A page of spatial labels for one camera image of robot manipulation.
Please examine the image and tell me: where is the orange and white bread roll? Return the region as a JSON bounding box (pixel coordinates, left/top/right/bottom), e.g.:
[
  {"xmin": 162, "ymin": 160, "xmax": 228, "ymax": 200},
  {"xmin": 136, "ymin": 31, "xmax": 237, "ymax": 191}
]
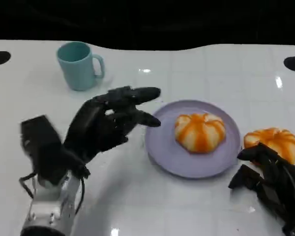
[
  {"xmin": 174, "ymin": 112, "xmax": 227, "ymax": 154},
  {"xmin": 243, "ymin": 127, "xmax": 295, "ymax": 165}
]

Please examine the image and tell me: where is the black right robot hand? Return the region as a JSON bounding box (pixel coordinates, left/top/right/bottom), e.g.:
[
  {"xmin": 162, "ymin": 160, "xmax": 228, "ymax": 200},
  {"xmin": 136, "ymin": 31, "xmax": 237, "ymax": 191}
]
[{"xmin": 228, "ymin": 142, "xmax": 295, "ymax": 236}]

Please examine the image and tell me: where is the lilac plate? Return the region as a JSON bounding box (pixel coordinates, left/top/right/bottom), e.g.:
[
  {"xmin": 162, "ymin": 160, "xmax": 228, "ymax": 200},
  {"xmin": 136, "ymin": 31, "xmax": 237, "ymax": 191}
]
[{"xmin": 145, "ymin": 99, "xmax": 241, "ymax": 179}]

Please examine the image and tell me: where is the pale green mug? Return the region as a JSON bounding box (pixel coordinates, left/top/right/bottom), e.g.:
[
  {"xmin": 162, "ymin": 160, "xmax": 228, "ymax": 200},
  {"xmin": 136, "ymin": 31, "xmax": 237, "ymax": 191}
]
[{"xmin": 56, "ymin": 41, "xmax": 106, "ymax": 91}]

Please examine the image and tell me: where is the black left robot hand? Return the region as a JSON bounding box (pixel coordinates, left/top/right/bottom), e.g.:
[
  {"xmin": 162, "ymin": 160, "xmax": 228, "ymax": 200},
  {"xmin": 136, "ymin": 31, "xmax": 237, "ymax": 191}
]
[{"xmin": 63, "ymin": 86, "xmax": 162, "ymax": 164}]

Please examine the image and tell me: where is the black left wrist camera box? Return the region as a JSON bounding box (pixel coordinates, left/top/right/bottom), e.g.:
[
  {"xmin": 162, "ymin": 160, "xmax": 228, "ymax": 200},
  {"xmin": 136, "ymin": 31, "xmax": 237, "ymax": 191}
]
[{"xmin": 20, "ymin": 115, "xmax": 73, "ymax": 186}]

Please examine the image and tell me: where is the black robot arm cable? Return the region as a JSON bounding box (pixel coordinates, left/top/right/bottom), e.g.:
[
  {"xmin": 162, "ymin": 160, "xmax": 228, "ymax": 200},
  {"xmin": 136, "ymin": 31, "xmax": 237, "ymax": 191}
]
[
  {"xmin": 74, "ymin": 167, "xmax": 87, "ymax": 215},
  {"xmin": 18, "ymin": 173, "xmax": 38, "ymax": 200}
]

